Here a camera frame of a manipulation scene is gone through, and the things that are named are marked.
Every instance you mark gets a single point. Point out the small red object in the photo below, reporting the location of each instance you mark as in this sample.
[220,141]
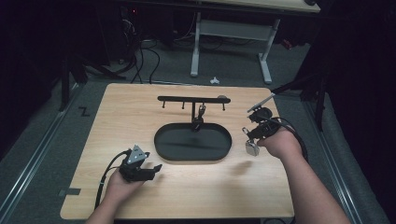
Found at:
[287,44]

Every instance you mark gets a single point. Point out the black key rack with tray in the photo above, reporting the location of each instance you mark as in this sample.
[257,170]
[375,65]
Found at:
[193,143]

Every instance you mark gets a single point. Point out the small white floor object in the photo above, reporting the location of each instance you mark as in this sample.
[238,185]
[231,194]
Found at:
[214,81]

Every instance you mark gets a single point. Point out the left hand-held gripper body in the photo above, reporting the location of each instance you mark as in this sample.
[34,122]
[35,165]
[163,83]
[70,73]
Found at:
[132,169]

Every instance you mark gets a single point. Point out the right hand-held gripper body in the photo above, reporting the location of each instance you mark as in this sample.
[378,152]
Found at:
[264,119]

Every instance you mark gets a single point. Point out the grey tape strip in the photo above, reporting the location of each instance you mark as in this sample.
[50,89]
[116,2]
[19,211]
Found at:
[71,191]

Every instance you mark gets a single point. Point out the grey round sticker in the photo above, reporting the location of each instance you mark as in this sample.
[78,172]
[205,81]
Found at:
[222,96]

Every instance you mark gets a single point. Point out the black metal stand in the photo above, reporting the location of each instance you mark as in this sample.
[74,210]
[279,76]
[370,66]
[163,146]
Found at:
[65,84]
[319,102]

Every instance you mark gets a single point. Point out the person's left hand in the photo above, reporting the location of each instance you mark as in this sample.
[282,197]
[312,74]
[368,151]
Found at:
[120,188]

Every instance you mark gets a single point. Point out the metal floor rail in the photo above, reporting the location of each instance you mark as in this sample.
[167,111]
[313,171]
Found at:
[34,158]
[334,168]

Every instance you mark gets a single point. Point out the person's right hand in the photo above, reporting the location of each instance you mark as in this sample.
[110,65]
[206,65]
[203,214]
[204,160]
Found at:
[281,144]

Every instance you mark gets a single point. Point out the black car key fob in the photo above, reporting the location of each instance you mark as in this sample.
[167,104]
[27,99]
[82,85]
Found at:
[197,120]

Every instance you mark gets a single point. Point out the white metal desk frame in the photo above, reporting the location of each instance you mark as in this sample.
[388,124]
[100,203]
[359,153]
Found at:
[233,29]

